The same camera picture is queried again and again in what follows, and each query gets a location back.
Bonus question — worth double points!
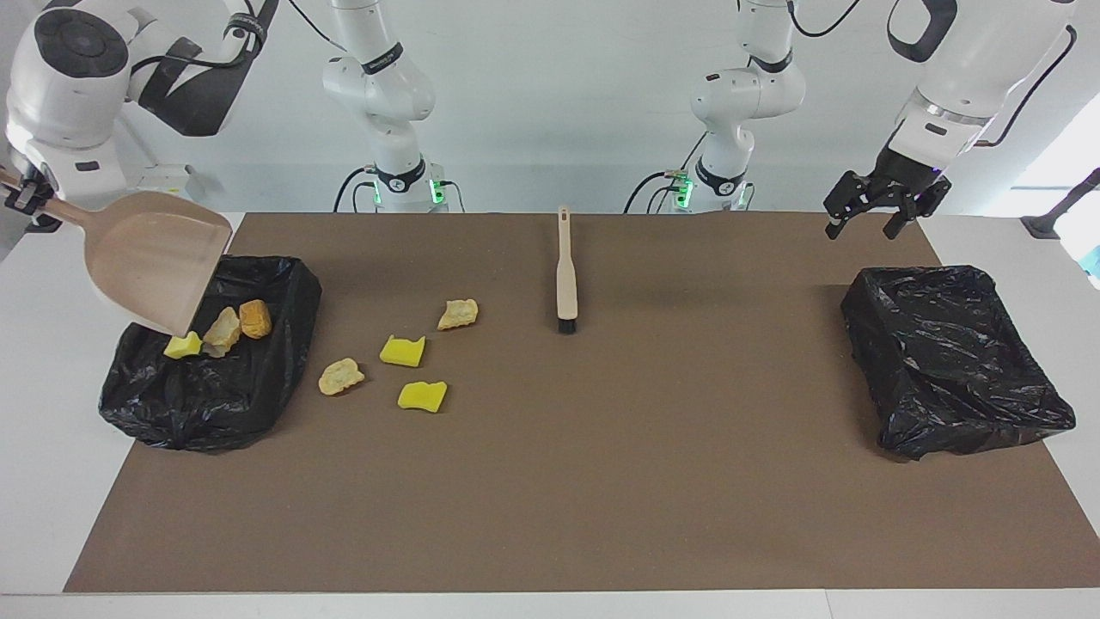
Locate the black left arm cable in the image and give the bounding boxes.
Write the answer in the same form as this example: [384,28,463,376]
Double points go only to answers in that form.
[795,0,1079,147]

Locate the white wall socket box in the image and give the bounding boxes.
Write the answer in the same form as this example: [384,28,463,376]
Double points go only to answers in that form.
[125,165,207,200]

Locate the brown bread roll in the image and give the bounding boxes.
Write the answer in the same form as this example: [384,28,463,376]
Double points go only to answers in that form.
[238,298,273,340]

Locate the beige scrap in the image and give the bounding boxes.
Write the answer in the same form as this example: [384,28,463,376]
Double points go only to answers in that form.
[437,297,480,332]
[318,358,366,397]

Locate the brown table mat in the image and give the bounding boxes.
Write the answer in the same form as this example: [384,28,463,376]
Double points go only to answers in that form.
[63,211,1100,594]

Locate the black bag lined bin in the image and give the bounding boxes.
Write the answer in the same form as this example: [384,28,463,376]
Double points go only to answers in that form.
[98,253,324,453]
[840,264,1077,462]

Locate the black right base cable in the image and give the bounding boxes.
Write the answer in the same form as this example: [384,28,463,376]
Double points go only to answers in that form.
[333,168,379,213]

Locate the black left base cable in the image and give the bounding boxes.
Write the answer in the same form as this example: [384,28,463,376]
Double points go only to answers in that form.
[623,170,688,214]

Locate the beige plastic dustpan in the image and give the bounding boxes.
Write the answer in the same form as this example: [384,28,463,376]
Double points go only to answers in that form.
[0,170,234,339]

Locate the yellow sponge piece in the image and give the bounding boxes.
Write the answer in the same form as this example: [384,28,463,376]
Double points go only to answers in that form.
[397,380,449,414]
[379,334,427,369]

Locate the beige brush black bristles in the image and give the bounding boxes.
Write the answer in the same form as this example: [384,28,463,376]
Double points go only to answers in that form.
[555,205,580,335]

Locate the black base cable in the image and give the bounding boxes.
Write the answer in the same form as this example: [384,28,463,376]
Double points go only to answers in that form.
[623,170,688,214]
[333,168,379,213]

